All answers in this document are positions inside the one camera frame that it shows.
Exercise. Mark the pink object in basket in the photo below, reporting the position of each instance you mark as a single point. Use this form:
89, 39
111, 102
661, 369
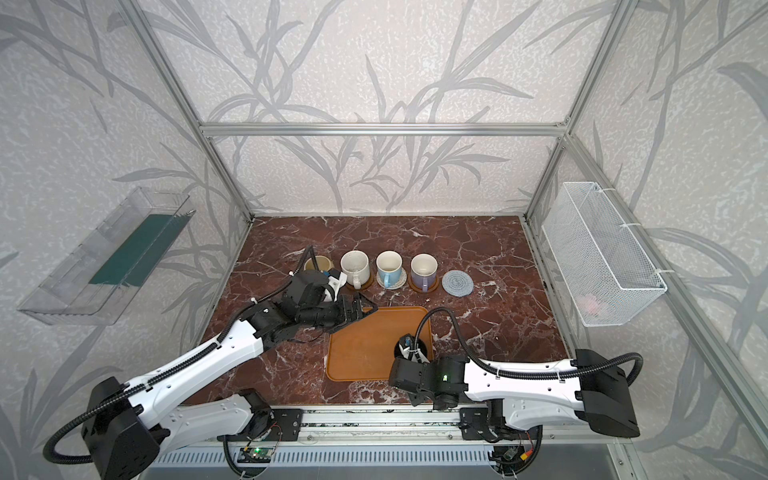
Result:
590, 306

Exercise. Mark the round wooden saucer coaster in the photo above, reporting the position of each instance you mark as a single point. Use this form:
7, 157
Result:
433, 287

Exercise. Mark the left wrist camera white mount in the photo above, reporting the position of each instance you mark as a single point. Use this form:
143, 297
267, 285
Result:
336, 279

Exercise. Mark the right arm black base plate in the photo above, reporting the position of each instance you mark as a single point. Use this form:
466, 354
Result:
489, 424

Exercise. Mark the white wire mesh basket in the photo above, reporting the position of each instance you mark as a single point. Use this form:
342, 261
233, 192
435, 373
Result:
597, 253

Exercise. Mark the purple mug white inside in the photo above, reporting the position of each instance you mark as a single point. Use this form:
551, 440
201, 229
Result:
423, 274

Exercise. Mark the grey round felt coaster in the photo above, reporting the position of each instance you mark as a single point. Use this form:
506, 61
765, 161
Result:
457, 283

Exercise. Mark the green circuit board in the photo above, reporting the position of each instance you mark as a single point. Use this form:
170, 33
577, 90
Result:
255, 455

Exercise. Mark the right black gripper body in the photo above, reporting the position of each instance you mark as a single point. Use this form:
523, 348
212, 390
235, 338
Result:
411, 349

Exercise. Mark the dark round wooden coaster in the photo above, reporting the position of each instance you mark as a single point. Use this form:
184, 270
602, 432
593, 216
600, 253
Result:
349, 285

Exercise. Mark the white speckled mug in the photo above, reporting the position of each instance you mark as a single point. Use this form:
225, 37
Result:
356, 265

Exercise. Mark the orange rectangular tray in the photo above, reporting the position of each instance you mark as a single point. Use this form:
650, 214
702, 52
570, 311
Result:
365, 350

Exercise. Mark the light blue mug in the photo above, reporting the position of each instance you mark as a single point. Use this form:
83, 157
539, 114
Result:
389, 261

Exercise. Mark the aluminium front rail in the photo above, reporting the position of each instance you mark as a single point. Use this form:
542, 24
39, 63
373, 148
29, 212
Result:
378, 426

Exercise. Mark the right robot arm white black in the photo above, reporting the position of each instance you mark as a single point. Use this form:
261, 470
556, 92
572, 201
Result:
588, 388

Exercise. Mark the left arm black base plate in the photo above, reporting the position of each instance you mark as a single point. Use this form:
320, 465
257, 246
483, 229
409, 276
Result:
276, 425

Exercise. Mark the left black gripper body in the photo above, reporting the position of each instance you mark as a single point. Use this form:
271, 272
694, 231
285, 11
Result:
339, 309

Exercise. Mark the clear plastic wall bin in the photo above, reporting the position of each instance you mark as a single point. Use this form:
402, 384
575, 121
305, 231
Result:
95, 283

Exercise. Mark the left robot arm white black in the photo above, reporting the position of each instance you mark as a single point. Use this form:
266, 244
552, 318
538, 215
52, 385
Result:
128, 425

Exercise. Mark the woven multicolour round coaster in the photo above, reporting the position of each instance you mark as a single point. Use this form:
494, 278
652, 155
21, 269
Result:
391, 280

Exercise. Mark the beige glazed mug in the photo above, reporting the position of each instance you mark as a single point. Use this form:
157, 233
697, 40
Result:
319, 262

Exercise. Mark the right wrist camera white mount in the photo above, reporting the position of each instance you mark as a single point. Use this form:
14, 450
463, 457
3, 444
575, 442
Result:
411, 351

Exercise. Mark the right electronics board with wires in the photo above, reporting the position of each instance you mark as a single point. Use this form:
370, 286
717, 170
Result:
511, 456

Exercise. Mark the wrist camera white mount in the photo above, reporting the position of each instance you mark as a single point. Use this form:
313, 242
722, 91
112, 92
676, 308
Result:
411, 351
336, 279

